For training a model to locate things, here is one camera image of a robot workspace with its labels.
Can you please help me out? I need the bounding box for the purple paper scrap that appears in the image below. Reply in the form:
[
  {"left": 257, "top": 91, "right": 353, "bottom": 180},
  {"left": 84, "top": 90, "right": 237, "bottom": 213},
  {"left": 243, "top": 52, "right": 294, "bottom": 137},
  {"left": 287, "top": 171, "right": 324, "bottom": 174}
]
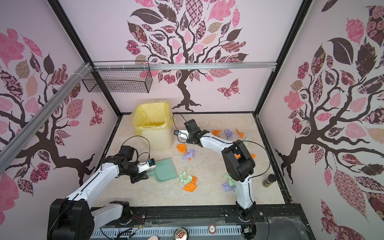
[
  {"left": 182, "top": 149, "right": 198, "bottom": 161},
  {"left": 222, "top": 182, "right": 236, "bottom": 192},
  {"left": 224, "top": 129, "right": 234, "bottom": 140}
]

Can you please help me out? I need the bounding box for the green plastic dustpan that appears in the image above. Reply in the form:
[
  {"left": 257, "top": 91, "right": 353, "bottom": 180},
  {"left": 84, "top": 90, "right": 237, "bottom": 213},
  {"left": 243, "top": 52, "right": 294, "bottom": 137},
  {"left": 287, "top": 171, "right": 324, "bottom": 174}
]
[{"left": 147, "top": 158, "right": 178, "bottom": 183}]

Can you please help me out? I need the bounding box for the purple paper scrap back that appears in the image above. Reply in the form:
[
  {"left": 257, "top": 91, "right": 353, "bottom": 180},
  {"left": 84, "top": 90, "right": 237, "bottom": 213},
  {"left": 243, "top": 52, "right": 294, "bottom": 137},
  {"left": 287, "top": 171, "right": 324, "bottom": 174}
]
[{"left": 224, "top": 129, "right": 234, "bottom": 140}]

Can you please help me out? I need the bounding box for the green paper scrap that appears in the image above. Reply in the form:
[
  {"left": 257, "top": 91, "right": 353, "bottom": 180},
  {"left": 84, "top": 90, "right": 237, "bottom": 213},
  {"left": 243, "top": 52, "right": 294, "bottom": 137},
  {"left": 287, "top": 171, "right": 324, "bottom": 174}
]
[
  {"left": 225, "top": 173, "right": 236, "bottom": 185},
  {"left": 179, "top": 171, "right": 193, "bottom": 186}
]

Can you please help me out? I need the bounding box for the small orange scrap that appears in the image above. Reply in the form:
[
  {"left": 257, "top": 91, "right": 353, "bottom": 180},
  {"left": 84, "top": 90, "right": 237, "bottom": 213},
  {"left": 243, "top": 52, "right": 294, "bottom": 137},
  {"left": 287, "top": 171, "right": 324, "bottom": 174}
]
[{"left": 236, "top": 129, "right": 245, "bottom": 139}]

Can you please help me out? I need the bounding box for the orange paper scrap pile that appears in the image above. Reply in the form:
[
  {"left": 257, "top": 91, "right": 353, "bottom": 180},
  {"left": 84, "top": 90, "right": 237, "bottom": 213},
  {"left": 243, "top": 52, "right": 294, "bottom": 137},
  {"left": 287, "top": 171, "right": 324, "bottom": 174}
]
[{"left": 235, "top": 154, "right": 256, "bottom": 159}]

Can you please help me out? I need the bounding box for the orange paper scrap back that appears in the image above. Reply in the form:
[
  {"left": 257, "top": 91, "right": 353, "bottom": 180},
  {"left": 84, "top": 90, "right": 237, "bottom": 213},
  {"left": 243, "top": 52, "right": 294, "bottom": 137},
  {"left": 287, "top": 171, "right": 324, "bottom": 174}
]
[{"left": 212, "top": 130, "right": 222, "bottom": 137}]

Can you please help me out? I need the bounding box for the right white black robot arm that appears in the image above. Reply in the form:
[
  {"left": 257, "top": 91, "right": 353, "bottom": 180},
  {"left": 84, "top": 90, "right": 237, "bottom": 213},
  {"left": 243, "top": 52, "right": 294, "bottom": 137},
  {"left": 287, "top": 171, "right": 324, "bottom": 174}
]
[{"left": 174, "top": 120, "right": 256, "bottom": 222}]

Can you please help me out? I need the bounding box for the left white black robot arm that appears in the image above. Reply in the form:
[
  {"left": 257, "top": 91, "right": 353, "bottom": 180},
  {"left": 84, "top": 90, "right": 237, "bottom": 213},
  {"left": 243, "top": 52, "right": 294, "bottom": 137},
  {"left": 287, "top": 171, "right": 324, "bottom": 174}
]
[{"left": 47, "top": 146, "right": 156, "bottom": 240}]

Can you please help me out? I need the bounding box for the cream trash bin yellow bag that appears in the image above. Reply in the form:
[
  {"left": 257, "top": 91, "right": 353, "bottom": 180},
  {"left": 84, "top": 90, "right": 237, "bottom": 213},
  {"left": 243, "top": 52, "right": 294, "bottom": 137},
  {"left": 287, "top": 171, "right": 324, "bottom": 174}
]
[{"left": 133, "top": 101, "right": 173, "bottom": 150}]

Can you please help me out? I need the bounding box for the metal can top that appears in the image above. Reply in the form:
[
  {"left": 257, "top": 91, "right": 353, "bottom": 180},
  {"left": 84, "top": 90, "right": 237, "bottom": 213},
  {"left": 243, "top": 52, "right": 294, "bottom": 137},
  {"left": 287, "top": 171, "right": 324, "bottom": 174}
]
[{"left": 174, "top": 228, "right": 189, "bottom": 240}]

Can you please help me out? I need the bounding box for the brown bottle at right edge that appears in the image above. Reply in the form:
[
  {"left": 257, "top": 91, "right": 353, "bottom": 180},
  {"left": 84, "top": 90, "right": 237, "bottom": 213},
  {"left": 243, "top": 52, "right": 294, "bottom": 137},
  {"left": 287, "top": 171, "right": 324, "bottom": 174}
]
[{"left": 262, "top": 174, "right": 277, "bottom": 188}]

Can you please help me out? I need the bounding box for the red white round sticker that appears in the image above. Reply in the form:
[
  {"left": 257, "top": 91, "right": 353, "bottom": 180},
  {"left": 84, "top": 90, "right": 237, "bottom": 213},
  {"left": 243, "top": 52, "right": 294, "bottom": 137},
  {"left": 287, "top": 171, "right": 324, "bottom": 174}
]
[{"left": 208, "top": 225, "right": 217, "bottom": 235}]

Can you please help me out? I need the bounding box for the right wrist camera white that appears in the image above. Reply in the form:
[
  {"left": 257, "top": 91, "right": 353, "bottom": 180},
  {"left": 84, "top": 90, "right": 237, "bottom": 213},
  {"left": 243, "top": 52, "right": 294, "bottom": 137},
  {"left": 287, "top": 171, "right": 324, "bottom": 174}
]
[{"left": 174, "top": 130, "right": 186, "bottom": 143}]

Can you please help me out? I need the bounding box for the grey slotted cable duct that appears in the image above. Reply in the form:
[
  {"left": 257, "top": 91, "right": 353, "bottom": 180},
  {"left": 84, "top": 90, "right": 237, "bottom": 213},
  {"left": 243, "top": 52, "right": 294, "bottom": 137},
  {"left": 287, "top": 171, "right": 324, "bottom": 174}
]
[{"left": 90, "top": 226, "right": 243, "bottom": 240}]

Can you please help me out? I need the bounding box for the black wire basket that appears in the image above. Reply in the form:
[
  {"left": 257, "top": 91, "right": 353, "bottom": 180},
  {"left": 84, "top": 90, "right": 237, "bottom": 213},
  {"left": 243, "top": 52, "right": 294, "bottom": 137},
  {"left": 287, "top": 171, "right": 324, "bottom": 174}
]
[{"left": 83, "top": 60, "right": 153, "bottom": 94}]

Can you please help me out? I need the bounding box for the aluminium rail back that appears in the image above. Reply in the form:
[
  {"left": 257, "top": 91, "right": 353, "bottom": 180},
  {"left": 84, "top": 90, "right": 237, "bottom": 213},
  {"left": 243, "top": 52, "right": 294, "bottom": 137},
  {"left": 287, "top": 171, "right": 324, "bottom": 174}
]
[{"left": 93, "top": 62, "right": 277, "bottom": 71}]

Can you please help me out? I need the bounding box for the aluminium rail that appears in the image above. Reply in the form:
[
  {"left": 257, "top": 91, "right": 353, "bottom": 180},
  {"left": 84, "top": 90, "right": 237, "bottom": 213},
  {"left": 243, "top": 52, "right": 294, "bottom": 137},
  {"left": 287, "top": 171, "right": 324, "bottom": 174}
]
[
  {"left": 93, "top": 62, "right": 277, "bottom": 71},
  {"left": 1, "top": 63, "right": 92, "bottom": 173}
]

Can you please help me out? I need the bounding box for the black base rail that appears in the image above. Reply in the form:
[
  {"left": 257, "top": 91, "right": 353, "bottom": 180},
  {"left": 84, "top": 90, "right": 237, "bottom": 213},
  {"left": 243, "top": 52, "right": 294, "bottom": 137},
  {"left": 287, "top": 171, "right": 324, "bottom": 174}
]
[{"left": 56, "top": 204, "right": 316, "bottom": 240}]

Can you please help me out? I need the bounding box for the aluminium rail left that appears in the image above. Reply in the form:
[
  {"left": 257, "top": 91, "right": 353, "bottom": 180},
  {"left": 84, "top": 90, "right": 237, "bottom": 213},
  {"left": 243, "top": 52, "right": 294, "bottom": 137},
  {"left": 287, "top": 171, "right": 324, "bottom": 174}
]
[{"left": 1, "top": 63, "right": 92, "bottom": 173}]

